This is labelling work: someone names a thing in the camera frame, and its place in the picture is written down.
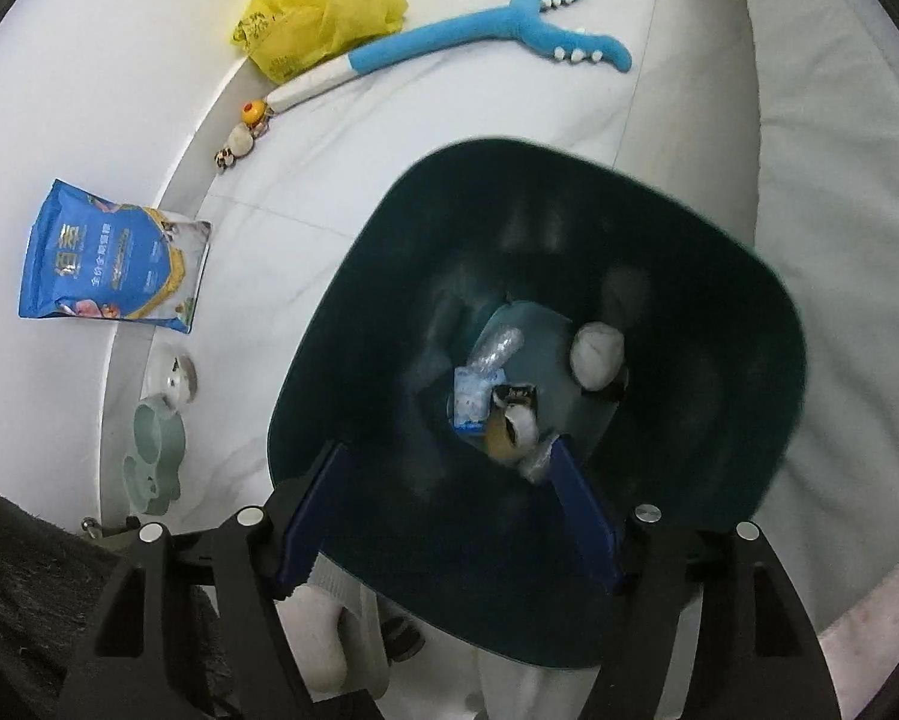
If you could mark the clear plastic film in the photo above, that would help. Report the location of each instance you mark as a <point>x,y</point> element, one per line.
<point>541,459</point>

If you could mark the white quilted bed cover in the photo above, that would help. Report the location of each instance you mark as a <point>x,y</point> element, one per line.
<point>847,240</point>

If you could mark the small brown white toy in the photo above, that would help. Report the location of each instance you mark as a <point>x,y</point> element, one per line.
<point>233,146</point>

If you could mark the blue plush crocodile toy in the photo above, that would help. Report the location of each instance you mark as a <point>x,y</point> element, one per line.
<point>449,34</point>

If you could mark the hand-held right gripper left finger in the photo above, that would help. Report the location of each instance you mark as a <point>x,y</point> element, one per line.
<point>307,532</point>

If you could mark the blue white packet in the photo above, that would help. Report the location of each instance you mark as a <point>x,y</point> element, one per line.
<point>476,399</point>

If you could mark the green double pet bowl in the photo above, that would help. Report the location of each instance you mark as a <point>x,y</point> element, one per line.
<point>155,457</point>

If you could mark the black snack packet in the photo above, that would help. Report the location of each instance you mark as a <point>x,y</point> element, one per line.
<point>515,394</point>

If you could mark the yellow plastic bag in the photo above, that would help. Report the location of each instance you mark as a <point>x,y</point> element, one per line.
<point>314,11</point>

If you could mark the dark green trash bin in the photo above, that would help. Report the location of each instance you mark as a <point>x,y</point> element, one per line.
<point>644,262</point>

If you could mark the white cat-shaped bowl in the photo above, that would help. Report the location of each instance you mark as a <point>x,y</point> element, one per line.
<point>170,379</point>

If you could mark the dark fuzzy clothing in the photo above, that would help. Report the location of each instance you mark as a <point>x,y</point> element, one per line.
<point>22,600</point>

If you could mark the small metal fitting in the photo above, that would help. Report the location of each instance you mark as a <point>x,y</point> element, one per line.
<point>108,529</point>

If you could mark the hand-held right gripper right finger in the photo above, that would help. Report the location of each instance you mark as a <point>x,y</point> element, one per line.
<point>581,510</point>

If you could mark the clear plastic bottle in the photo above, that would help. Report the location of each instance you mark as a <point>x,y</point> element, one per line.
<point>498,349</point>

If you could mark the blue pet food bag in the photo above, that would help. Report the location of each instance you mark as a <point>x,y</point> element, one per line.
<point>112,255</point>

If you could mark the small orange ball toy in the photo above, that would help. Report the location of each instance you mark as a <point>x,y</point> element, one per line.
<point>253,112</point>

